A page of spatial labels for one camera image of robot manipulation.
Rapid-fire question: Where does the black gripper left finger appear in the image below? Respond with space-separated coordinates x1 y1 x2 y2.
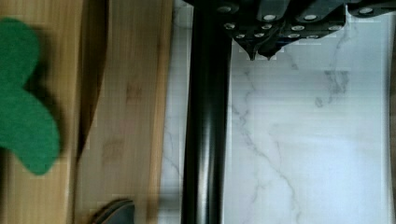
183 0 286 62

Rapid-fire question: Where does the wooden drawer cabinet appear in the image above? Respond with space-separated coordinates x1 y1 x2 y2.
0 0 110 224

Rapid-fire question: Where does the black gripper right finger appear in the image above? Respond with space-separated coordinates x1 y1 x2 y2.
258 0 395 59

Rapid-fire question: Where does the blue plate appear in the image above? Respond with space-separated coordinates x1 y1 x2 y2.
89 199 134 224

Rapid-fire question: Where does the yellow green plush turtle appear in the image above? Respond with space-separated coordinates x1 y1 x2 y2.
0 18 61 175

